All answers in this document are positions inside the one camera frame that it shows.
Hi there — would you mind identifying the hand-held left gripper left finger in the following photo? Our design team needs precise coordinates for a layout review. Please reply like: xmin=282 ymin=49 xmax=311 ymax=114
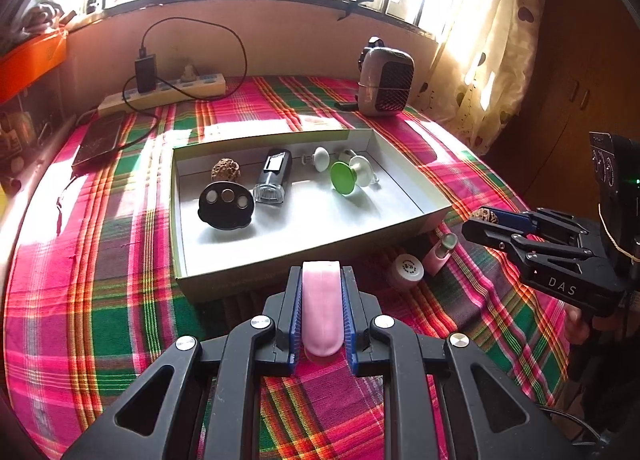
xmin=62 ymin=265 xmax=303 ymax=460

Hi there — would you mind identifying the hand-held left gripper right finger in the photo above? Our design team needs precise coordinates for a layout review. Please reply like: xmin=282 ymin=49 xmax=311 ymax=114
xmin=341 ymin=266 xmax=566 ymax=460

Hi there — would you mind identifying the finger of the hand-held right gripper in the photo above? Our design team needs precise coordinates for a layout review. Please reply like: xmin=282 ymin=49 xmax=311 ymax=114
xmin=462 ymin=220 xmax=593 ymax=268
xmin=492 ymin=209 xmax=590 ymax=241

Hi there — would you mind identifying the pink oblong case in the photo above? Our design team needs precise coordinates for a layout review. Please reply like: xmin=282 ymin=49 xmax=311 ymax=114
xmin=301 ymin=261 xmax=346 ymax=360

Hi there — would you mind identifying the green and white cardboard box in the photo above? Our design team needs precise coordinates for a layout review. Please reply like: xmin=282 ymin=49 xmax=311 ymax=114
xmin=170 ymin=129 xmax=453 ymax=303

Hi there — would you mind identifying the black disc with three circles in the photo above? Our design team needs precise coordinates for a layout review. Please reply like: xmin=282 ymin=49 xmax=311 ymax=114
xmin=198 ymin=182 xmax=257 ymax=231

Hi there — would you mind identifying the green and white spool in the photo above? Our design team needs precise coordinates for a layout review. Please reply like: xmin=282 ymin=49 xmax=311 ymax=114
xmin=330 ymin=155 xmax=373 ymax=197

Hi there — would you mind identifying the black flashlight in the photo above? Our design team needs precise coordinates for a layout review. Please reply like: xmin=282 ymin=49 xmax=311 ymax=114
xmin=253 ymin=149 xmax=293 ymax=205

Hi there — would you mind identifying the person's right hand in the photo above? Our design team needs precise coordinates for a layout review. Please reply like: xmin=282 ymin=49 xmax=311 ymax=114
xmin=565 ymin=305 xmax=593 ymax=345

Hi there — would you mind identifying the pink small bottle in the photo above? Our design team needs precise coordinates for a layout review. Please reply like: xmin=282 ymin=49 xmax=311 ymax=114
xmin=424 ymin=232 xmax=459 ymax=277

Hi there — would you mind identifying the white round jar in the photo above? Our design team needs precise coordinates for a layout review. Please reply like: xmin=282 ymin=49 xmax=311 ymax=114
xmin=386 ymin=254 xmax=425 ymax=291

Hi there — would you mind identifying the small brown walnut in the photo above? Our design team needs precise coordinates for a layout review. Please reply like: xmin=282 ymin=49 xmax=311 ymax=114
xmin=211 ymin=158 xmax=243 ymax=184

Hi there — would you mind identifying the brown wooden wardrobe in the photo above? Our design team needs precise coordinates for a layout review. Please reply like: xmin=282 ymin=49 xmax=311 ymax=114
xmin=487 ymin=0 xmax=640 ymax=221

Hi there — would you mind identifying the cream dotted curtain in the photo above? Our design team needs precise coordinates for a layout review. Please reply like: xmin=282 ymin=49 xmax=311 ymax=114
xmin=420 ymin=0 xmax=551 ymax=155

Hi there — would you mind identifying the beige space heater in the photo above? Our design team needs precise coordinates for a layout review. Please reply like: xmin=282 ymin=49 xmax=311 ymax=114
xmin=356 ymin=36 xmax=416 ymax=118

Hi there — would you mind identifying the plaid blanket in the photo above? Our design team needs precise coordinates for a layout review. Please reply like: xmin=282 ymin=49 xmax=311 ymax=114
xmin=0 ymin=74 xmax=571 ymax=460

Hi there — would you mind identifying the white power strip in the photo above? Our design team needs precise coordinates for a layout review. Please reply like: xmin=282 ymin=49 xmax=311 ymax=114
xmin=97 ymin=74 xmax=227 ymax=115

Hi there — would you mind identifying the dark tablet phone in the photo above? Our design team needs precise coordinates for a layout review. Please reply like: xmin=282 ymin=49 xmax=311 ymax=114
xmin=71 ymin=111 xmax=128 ymax=171

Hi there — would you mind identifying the black charger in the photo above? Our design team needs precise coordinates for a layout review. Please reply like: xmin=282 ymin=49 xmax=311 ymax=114
xmin=135 ymin=54 xmax=157 ymax=93

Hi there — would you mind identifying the black charger cable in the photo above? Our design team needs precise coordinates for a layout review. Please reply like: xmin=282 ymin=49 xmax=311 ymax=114
xmin=75 ymin=18 xmax=248 ymax=161

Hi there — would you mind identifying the black window handle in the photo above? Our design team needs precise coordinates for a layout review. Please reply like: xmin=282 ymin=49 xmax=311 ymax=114
xmin=337 ymin=0 xmax=375 ymax=20

